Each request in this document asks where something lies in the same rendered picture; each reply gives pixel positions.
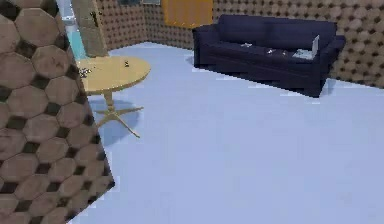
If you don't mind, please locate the black door handle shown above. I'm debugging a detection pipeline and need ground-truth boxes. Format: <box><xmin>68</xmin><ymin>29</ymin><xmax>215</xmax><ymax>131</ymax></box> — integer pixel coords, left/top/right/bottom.
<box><xmin>89</xmin><ymin>11</ymin><xmax>100</xmax><ymax>28</ymax></box>

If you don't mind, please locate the dark blue sofa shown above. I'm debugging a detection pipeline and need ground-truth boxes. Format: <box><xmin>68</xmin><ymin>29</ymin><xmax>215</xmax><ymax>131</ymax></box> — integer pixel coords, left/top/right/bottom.
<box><xmin>191</xmin><ymin>13</ymin><xmax>347</xmax><ymax>99</ymax></box>

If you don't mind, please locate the beige room door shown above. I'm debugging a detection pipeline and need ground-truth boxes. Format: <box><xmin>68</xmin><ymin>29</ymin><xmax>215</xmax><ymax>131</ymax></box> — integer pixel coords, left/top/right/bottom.
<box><xmin>70</xmin><ymin>0</ymin><xmax>110</xmax><ymax>59</ymax></box>

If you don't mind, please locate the round yellow pedestal table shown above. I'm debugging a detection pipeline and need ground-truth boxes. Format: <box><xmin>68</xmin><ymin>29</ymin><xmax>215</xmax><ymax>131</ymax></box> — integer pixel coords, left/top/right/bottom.
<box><xmin>75</xmin><ymin>55</ymin><xmax>152</xmax><ymax>139</ymax></box>

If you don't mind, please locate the grey open laptop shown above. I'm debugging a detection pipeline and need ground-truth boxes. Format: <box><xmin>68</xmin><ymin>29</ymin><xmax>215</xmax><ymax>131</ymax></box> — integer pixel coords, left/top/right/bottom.
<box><xmin>292</xmin><ymin>34</ymin><xmax>321</xmax><ymax>61</ymax></box>

